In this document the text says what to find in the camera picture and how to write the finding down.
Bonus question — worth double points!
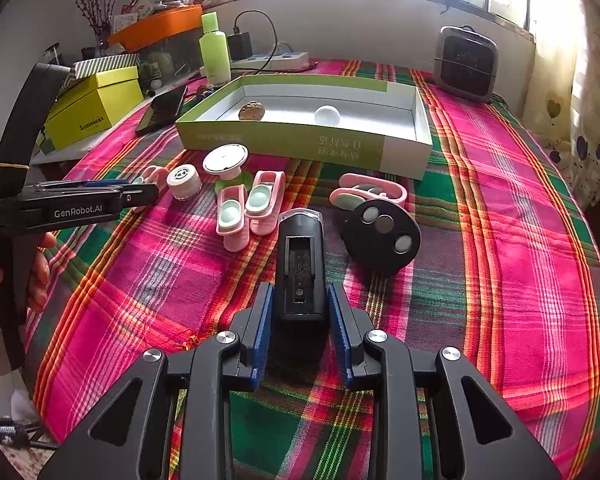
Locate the white power strip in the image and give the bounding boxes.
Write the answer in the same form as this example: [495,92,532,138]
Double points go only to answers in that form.
[230,51,310,72]

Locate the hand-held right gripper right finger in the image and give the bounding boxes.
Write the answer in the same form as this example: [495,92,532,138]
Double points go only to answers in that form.
[327,282,563,480]

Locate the black smartphone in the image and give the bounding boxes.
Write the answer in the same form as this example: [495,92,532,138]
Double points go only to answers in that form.
[136,85,188,136]

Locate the orange box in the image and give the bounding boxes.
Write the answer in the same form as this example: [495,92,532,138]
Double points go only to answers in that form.
[109,5,203,53]

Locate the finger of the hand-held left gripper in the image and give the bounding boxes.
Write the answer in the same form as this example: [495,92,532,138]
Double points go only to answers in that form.
[72,178,131,188]
[25,183,160,211]

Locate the green white cardboard box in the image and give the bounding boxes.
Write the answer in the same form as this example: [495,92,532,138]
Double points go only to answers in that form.
[175,75,433,181]

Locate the green white striped box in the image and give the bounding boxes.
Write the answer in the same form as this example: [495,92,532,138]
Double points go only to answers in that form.
[60,52,141,91]

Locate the grey space heater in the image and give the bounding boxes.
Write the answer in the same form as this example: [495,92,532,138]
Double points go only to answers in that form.
[433,26,499,103]

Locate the pink green plaid tablecloth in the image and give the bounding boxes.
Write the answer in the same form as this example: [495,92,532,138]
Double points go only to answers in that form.
[25,59,600,480]

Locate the person's left hand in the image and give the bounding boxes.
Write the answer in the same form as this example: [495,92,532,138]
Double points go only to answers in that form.
[0,232,57,313]

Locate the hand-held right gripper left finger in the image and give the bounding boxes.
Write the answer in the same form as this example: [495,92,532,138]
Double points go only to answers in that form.
[37,282,276,480]

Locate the pink clip with mint pad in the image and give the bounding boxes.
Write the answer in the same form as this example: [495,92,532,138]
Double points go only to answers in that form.
[329,185,376,212]
[216,185,251,253]
[130,165,168,213]
[245,171,286,236]
[341,173,409,209]

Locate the dried branches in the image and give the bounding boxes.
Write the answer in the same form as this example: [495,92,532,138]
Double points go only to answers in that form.
[60,0,118,46]

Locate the green plastic bottle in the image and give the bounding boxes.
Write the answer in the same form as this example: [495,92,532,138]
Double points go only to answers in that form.
[200,12,231,86]

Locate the glass tank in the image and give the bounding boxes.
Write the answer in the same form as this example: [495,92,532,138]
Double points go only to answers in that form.
[111,35,204,93]

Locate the white ball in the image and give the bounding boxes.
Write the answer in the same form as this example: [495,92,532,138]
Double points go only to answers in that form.
[314,105,342,128]

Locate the white disc on green base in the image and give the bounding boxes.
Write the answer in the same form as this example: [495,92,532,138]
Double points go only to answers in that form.
[202,144,255,195]

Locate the yellow-green cardboard box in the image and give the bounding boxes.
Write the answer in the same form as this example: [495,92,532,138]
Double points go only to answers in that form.
[42,66,145,152]

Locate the brown walnut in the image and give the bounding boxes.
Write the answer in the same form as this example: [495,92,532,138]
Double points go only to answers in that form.
[238,101,266,122]

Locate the black oval pad grey buttons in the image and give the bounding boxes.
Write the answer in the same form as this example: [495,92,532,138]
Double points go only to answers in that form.
[340,200,422,276]

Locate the small white jar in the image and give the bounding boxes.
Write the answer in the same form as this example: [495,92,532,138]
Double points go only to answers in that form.
[166,165,202,202]

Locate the black charger cable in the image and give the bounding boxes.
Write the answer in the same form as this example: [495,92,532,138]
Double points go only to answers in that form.
[234,10,281,56]

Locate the cream curtain with hearts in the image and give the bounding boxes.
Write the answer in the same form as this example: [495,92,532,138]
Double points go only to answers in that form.
[527,0,600,211]

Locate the black charger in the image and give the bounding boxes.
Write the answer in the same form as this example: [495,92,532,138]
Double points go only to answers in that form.
[228,30,253,61]

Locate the black rectangular case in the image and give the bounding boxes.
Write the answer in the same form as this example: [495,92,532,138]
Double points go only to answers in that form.
[274,208,326,322]

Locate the printed paper packet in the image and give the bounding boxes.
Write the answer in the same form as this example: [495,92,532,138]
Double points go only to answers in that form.
[110,0,153,33]

